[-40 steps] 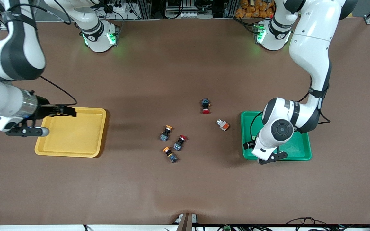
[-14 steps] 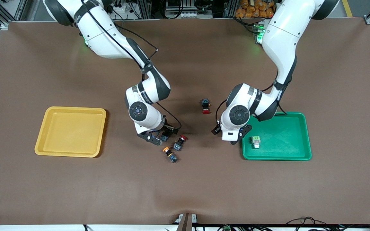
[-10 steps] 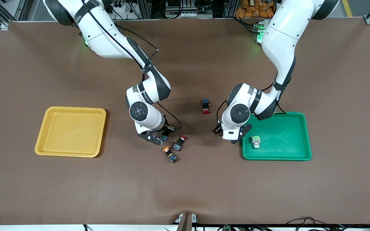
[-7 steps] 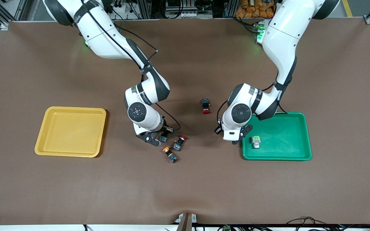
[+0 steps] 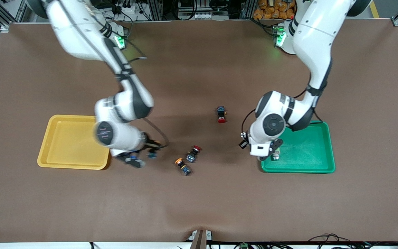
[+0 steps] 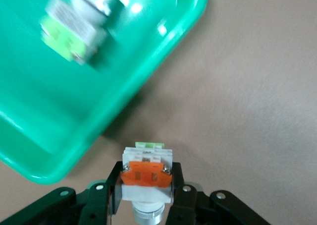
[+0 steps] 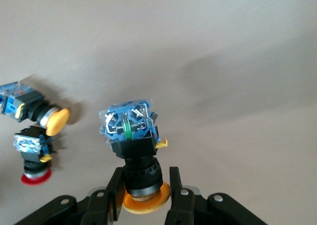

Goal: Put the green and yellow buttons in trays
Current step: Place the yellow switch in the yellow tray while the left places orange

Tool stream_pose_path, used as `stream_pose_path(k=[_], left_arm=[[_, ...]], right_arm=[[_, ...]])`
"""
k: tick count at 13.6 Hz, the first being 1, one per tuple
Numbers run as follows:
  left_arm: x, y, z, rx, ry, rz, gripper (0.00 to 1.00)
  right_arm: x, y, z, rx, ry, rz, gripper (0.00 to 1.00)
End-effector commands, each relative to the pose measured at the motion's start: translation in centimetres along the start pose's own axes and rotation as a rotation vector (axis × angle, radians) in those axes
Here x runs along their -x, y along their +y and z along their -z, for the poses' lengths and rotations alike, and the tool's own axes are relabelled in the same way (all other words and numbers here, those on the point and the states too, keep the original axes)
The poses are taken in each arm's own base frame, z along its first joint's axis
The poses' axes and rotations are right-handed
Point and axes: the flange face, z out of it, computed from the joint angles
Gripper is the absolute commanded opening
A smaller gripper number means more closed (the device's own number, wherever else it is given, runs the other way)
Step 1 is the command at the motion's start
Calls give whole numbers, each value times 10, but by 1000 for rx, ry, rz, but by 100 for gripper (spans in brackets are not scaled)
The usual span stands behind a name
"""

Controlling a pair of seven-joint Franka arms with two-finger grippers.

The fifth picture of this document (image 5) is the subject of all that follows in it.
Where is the red mushroom push button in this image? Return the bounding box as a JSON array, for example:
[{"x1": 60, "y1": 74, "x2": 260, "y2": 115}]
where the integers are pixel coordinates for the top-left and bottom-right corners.
[
  {"x1": 186, "y1": 145, "x2": 203, "y2": 163},
  {"x1": 216, "y1": 106, "x2": 228, "y2": 124}
]

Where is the green plastic tray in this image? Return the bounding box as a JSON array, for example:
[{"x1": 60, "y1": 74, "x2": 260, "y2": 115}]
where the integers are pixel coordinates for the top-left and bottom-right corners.
[{"x1": 259, "y1": 120, "x2": 336, "y2": 174}]

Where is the brown table mat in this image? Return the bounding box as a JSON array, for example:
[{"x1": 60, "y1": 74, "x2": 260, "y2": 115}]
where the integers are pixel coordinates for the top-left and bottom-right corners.
[{"x1": 0, "y1": 19, "x2": 398, "y2": 242}]

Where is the yellow plastic tray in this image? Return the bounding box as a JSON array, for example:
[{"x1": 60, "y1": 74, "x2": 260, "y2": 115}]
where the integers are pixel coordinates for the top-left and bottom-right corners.
[{"x1": 37, "y1": 114, "x2": 111, "y2": 170}]

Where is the white power strip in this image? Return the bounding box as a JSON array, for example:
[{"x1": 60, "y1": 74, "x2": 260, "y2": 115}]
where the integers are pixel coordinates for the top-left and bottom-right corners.
[
  {"x1": 114, "y1": 2, "x2": 141, "y2": 16},
  {"x1": 180, "y1": 11, "x2": 220, "y2": 20}
]

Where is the orange packaged goods pile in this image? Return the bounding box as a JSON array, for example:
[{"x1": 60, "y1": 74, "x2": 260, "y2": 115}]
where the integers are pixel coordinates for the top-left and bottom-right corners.
[{"x1": 253, "y1": 0, "x2": 296, "y2": 19}]

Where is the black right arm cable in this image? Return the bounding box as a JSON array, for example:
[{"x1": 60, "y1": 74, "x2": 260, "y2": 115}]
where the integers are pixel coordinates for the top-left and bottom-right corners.
[{"x1": 125, "y1": 41, "x2": 170, "y2": 149}]

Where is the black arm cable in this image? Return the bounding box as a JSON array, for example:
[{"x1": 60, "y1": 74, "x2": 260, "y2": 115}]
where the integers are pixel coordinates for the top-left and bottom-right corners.
[
  {"x1": 241, "y1": 88, "x2": 324, "y2": 139},
  {"x1": 125, "y1": 41, "x2": 170, "y2": 149}
]

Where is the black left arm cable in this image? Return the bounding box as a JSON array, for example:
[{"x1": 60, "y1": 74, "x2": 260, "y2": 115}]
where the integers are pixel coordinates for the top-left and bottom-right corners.
[{"x1": 241, "y1": 88, "x2": 324, "y2": 139}]

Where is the metal table edge bracket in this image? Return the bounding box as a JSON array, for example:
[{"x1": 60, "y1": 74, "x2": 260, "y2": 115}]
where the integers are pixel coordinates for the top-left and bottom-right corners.
[{"x1": 189, "y1": 229, "x2": 214, "y2": 249}]

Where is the black cable bundle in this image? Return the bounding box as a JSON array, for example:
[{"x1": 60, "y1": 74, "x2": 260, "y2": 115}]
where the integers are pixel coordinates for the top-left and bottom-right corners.
[{"x1": 303, "y1": 233, "x2": 398, "y2": 249}]

